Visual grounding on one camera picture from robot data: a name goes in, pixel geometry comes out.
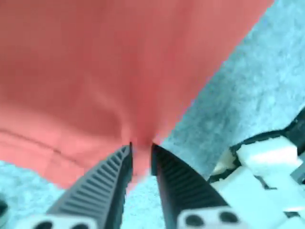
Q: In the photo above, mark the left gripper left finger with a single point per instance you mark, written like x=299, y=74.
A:
x=95, y=188

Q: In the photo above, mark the red shirt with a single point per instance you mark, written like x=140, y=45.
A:
x=95, y=78

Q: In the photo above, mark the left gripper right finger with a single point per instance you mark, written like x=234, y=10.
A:
x=183, y=188

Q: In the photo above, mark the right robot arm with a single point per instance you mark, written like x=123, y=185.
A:
x=255, y=171

